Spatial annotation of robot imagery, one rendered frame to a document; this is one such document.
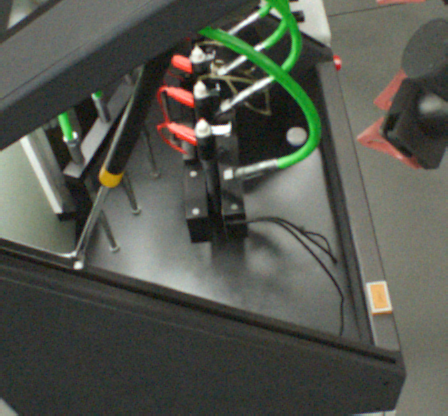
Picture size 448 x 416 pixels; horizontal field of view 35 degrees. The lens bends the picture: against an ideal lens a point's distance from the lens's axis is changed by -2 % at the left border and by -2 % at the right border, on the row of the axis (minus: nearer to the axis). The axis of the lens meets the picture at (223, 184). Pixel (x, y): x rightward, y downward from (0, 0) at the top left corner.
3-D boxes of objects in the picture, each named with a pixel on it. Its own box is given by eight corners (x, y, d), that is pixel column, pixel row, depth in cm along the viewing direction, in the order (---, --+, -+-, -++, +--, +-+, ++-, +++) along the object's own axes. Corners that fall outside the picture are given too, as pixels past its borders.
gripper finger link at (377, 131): (331, 140, 76) (391, 130, 68) (357, 87, 78) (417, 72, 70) (373, 175, 79) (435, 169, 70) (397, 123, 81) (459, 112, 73)
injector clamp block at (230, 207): (250, 258, 130) (245, 211, 118) (196, 264, 130) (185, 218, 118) (235, 118, 150) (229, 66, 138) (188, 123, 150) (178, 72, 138)
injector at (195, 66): (230, 142, 134) (219, 60, 117) (203, 145, 134) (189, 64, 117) (229, 130, 135) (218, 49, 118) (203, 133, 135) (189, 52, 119)
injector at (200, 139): (237, 212, 124) (227, 134, 107) (209, 216, 124) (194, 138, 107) (236, 199, 126) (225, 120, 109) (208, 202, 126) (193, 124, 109)
